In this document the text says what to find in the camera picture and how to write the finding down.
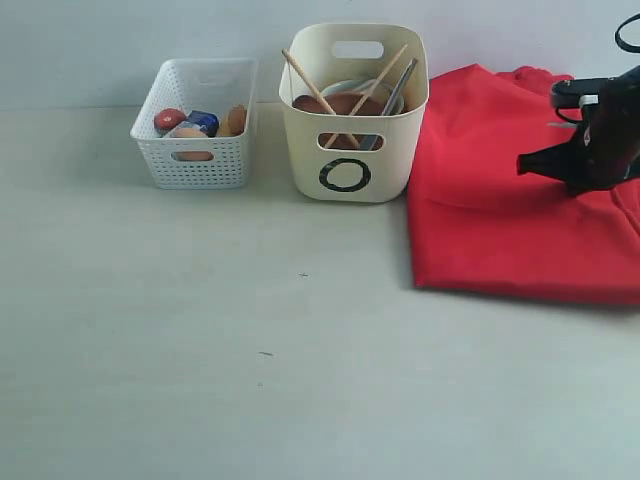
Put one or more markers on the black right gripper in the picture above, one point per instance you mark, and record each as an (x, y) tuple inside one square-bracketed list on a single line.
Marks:
[(607, 141)]

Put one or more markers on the red tablecloth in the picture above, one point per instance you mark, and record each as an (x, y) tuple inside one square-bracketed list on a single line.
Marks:
[(475, 224)]

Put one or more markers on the steel knife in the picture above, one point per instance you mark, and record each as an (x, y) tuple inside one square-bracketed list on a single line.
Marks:
[(369, 141)]

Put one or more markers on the brown wooden plate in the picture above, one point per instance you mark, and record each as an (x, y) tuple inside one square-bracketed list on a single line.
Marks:
[(342, 103)]

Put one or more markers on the orange fried nugget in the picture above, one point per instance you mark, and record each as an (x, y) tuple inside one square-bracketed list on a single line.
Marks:
[(236, 120)]

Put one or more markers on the blue milk carton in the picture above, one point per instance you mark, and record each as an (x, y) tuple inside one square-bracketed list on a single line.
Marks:
[(206, 122)]

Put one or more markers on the brown egg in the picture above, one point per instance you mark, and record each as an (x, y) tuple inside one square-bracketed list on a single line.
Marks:
[(186, 132)]

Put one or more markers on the red sausage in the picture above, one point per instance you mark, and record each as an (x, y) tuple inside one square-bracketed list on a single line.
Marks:
[(168, 118)]

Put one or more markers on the cream plastic bin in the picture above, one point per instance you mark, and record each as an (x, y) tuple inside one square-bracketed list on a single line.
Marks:
[(332, 53)]

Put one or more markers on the white perforated plastic basket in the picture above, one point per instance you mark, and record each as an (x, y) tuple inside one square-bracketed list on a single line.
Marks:
[(210, 85)]

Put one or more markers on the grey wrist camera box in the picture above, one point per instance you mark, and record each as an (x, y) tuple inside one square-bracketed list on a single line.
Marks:
[(566, 94)]

